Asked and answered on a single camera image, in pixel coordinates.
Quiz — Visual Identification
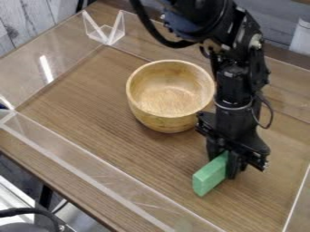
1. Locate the clear acrylic corner bracket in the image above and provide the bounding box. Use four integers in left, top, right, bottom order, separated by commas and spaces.
81, 11, 125, 46

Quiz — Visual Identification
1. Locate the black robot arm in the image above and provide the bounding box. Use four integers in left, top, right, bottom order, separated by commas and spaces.
129, 0, 269, 179

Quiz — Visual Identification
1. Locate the black metal table leg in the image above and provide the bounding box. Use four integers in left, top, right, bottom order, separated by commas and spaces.
38, 185, 53, 208

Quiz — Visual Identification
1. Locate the clear acrylic tray wall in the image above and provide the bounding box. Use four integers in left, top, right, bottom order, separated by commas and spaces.
0, 97, 225, 232

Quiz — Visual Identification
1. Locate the black cable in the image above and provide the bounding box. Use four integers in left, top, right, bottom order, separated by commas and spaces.
0, 207, 61, 232

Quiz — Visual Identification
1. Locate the green rectangular block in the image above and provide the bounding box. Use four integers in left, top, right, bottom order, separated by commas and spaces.
192, 151, 227, 197

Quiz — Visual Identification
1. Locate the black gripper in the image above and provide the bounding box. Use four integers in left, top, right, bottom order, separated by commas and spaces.
196, 102, 269, 179

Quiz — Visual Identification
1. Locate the brown wooden bowl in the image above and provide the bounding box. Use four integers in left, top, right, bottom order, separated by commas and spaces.
125, 60, 215, 133

